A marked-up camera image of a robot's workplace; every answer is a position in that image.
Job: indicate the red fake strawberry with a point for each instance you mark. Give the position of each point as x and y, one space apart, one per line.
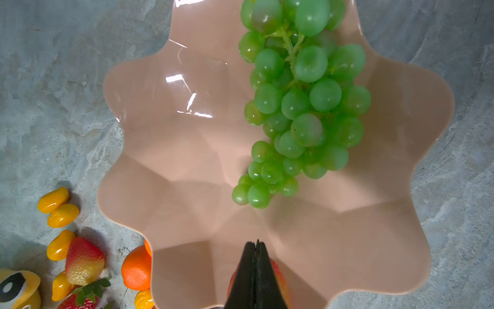
281 281

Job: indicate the pale fake strawberry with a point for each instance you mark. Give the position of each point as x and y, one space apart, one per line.
84 262
86 297

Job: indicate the pale fake strawberry upper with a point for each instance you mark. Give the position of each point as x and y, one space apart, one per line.
84 262

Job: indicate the orange fake tangerine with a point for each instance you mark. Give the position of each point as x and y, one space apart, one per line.
148 248
136 269

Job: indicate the green fake grape bunch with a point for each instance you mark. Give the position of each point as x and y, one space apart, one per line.
305 100

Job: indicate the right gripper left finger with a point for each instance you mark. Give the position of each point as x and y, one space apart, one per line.
242 293

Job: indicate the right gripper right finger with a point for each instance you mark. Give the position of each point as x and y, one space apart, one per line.
267 291

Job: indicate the pale fake strawberry lower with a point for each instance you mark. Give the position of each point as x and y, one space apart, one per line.
86 297

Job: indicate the pink scalloped fruit bowl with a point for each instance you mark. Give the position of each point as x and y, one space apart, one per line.
187 143

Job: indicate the yellow fake kumquat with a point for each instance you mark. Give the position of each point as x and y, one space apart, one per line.
144 300
61 287
58 248
51 201
63 216

